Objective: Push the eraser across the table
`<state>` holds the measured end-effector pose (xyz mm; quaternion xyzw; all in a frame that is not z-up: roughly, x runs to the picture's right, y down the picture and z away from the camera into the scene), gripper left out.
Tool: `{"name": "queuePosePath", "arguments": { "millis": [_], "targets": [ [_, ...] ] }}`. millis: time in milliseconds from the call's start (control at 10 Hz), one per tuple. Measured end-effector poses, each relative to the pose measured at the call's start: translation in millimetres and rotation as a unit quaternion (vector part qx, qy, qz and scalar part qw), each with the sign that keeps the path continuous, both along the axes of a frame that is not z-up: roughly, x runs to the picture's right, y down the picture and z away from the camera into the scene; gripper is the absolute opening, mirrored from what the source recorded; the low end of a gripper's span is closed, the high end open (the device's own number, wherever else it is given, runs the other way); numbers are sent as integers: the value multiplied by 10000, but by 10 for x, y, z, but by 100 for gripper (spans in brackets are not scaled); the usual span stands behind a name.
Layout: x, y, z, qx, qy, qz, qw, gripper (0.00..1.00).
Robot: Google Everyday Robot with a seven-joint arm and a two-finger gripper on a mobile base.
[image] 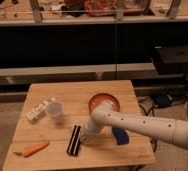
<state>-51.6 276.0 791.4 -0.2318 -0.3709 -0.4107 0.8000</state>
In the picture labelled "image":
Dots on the black striped eraser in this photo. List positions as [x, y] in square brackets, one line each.
[74, 143]

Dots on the wooden shelf rack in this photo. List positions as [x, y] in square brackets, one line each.
[87, 39]

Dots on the black box on shelf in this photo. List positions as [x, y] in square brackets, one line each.
[171, 60]

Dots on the orange plate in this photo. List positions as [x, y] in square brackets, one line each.
[97, 99]

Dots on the blue cloth object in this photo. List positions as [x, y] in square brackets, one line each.
[120, 135]

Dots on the orange toy carrot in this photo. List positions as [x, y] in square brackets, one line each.
[28, 151]

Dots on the clear plastic cup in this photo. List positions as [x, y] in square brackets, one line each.
[55, 111]

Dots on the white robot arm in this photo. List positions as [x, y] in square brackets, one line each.
[171, 131]

